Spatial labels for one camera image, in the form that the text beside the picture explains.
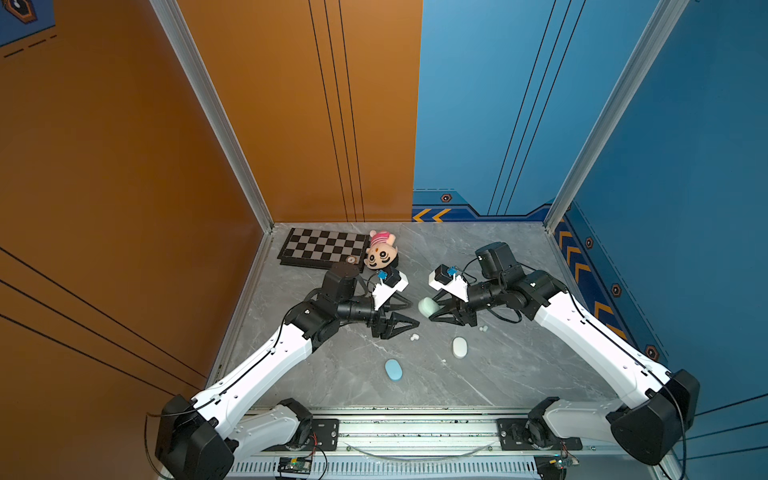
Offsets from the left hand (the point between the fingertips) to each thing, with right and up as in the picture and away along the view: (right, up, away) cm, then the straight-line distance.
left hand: (413, 312), depth 68 cm
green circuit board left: (-29, -38, +4) cm, 48 cm away
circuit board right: (+35, -36, +2) cm, 50 cm away
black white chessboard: (-33, +15, +41) cm, 55 cm away
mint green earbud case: (+3, +1, 0) cm, 3 cm away
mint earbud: (+23, -10, +24) cm, 35 cm away
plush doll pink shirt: (-9, +13, +32) cm, 35 cm away
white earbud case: (+15, -14, +20) cm, 28 cm away
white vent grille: (-5, -37, +2) cm, 38 cm away
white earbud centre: (+2, -12, +21) cm, 25 cm away
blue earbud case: (-5, -19, +15) cm, 25 cm away
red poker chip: (-20, +11, +37) cm, 44 cm away
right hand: (+5, +1, +2) cm, 5 cm away
